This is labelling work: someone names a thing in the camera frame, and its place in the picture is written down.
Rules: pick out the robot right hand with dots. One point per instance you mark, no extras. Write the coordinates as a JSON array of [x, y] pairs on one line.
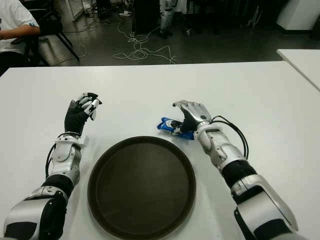
[[197, 112]]

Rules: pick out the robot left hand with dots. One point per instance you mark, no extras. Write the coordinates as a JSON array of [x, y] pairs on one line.
[[73, 120]]

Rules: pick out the blue Oreo cookie pack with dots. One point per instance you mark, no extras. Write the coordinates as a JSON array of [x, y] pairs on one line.
[[163, 125]]

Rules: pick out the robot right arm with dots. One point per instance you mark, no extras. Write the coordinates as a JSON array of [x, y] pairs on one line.
[[237, 170]]

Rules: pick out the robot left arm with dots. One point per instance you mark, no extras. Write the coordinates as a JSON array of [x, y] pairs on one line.
[[62, 155]]

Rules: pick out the round dark brown tray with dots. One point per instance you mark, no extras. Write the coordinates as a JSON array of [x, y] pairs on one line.
[[142, 185]]

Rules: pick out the black chair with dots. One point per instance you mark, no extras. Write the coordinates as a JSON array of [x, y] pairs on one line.
[[51, 25]]

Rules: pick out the white humanoid robot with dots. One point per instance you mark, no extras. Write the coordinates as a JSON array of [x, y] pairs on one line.
[[165, 17]]

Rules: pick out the black pillar cabinet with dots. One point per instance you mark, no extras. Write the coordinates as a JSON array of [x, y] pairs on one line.
[[146, 15]]

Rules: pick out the white side table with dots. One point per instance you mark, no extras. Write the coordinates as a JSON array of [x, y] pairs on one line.
[[302, 62]]

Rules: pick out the seated person white t-shirt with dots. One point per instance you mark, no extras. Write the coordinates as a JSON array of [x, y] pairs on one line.
[[12, 17]]

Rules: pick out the white cabinet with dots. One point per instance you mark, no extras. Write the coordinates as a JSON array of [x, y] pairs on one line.
[[297, 15]]

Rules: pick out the folded metal frame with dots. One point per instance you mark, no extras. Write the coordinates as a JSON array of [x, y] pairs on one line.
[[255, 16]]

